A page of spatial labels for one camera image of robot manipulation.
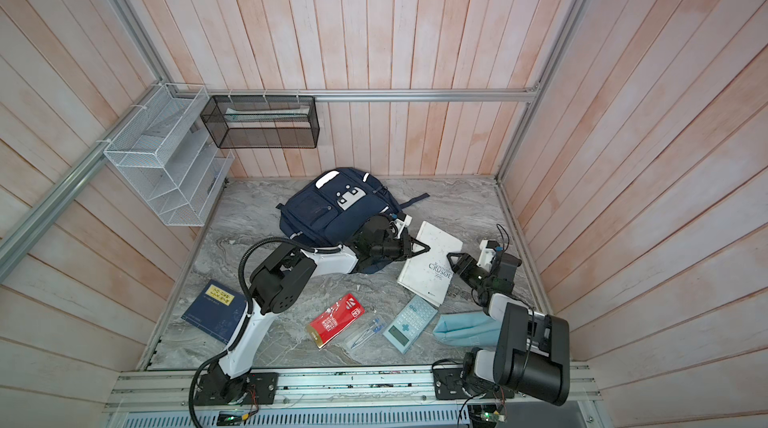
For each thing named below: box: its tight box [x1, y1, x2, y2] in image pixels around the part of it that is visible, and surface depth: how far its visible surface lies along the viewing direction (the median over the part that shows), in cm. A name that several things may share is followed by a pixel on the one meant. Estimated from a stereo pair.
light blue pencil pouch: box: [433, 310, 501, 347], surface depth 81 cm
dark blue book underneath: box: [181, 279, 247, 345], surface depth 88 cm
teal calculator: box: [382, 295, 439, 354], surface depth 84 cm
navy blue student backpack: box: [276, 168, 431, 274], surface depth 106 cm
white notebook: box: [397, 221, 463, 307], surface depth 89 cm
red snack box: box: [306, 293, 365, 349], surface depth 85 cm
